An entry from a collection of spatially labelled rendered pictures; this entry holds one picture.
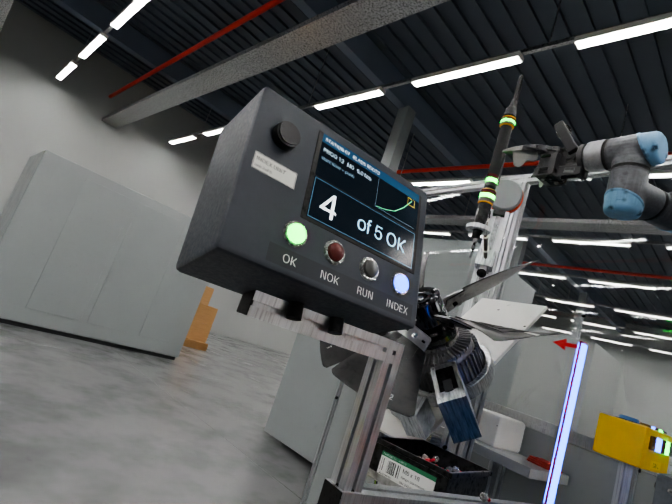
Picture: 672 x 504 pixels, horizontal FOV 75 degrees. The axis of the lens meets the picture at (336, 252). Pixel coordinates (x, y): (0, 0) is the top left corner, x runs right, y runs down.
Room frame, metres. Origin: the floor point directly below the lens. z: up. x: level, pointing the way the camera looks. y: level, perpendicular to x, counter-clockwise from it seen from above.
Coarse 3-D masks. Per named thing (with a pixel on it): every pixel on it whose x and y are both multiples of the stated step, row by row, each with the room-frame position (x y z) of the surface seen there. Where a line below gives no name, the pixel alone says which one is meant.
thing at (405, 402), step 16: (384, 336) 1.19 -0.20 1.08; (400, 336) 1.19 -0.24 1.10; (416, 352) 1.17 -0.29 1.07; (336, 368) 1.13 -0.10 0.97; (352, 368) 1.12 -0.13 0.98; (400, 368) 1.13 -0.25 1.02; (416, 368) 1.14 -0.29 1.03; (352, 384) 1.09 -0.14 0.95; (400, 384) 1.10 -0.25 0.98; (416, 384) 1.11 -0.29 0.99; (400, 400) 1.06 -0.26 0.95; (416, 400) 1.07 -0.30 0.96
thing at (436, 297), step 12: (420, 288) 1.29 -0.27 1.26; (432, 288) 1.26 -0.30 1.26; (420, 300) 1.24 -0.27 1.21; (432, 300) 1.20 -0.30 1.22; (420, 312) 1.21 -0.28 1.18; (432, 312) 1.21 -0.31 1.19; (444, 312) 1.23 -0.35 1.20; (420, 324) 1.23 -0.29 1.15; (432, 324) 1.22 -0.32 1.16; (444, 324) 1.26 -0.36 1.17; (432, 336) 1.25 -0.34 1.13; (444, 336) 1.23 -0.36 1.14
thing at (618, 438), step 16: (608, 416) 1.03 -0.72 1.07; (608, 432) 1.02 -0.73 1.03; (624, 432) 1.00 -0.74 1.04; (640, 432) 0.97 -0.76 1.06; (656, 432) 0.99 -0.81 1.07; (592, 448) 1.05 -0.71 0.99; (608, 448) 1.02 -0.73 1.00; (624, 448) 0.99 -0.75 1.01; (640, 448) 0.97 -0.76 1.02; (640, 464) 0.97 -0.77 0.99; (656, 464) 1.01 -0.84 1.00
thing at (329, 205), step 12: (324, 180) 0.45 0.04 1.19; (312, 192) 0.44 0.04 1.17; (324, 192) 0.45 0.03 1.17; (336, 192) 0.46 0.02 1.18; (312, 204) 0.44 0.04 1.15; (324, 204) 0.45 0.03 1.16; (336, 204) 0.46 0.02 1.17; (348, 204) 0.47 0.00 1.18; (312, 216) 0.44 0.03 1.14; (324, 216) 0.45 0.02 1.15; (336, 216) 0.46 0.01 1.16; (336, 228) 0.46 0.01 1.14
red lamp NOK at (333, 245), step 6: (330, 240) 0.45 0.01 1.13; (324, 246) 0.45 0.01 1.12; (330, 246) 0.44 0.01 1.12; (336, 246) 0.44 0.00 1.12; (342, 246) 0.46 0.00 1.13; (324, 252) 0.44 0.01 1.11; (330, 252) 0.44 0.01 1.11; (336, 252) 0.44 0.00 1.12; (342, 252) 0.45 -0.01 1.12; (330, 258) 0.45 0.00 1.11; (336, 258) 0.45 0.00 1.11; (342, 258) 0.45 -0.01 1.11; (336, 264) 0.45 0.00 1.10
